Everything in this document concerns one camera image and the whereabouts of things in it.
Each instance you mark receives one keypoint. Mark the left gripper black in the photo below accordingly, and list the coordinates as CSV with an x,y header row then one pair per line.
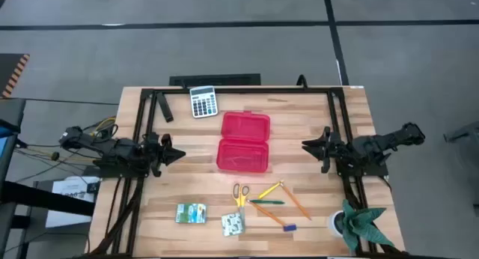
x,y
155,154

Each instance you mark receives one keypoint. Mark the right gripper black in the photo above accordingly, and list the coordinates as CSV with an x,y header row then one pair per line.
x,y
331,148

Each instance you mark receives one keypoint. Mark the orange pencil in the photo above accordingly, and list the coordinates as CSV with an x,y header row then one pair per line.
x,y
267,214
295,201

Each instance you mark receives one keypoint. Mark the green crayon box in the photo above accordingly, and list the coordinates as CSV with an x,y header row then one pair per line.
x,y
191,213

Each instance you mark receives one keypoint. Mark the yellow pencil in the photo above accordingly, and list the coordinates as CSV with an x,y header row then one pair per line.
x,y
270,190

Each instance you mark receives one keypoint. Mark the pink plastic pencil case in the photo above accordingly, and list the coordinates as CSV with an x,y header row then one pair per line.
x,y
243,141

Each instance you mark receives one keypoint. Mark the green pen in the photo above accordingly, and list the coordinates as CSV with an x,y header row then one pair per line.
x,y
267,202

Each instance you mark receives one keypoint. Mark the green patterned white notepad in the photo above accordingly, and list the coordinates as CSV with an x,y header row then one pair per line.
x,y
233,224

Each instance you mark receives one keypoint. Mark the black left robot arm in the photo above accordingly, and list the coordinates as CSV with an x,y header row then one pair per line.
x,y
119,150

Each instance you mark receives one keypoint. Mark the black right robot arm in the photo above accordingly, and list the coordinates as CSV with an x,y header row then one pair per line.
x,y
374,146

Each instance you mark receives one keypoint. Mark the grey desk calculator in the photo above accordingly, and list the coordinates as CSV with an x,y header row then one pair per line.
x,y
204,102

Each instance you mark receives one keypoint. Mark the white plant pot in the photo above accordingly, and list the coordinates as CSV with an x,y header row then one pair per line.
x,y
334,225

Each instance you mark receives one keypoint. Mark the black floor vent grate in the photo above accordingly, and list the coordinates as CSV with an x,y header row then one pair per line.
x,y
215,79

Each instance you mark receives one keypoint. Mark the green leafy plant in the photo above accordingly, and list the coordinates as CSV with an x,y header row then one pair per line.
x,y
359,223

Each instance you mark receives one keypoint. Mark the white paper box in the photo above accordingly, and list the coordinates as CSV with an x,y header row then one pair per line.
x,y
71,184

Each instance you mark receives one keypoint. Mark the black metal beam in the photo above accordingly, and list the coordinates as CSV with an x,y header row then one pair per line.
x,y
37,199

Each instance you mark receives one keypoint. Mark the black monitor with blue screen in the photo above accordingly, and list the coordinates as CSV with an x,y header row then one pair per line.
x,y
11,113

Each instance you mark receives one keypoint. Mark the black yellow hazard mat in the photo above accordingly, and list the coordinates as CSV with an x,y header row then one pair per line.
x,y
9,73

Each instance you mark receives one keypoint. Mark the black bracket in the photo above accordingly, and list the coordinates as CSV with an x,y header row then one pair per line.
x,y
164,106

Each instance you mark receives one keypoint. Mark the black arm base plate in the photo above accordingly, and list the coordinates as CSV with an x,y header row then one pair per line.
x,y
112,173
370,171

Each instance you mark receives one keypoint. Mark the black metal table frame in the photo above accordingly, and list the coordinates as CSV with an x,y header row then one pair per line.
x,y
262,90

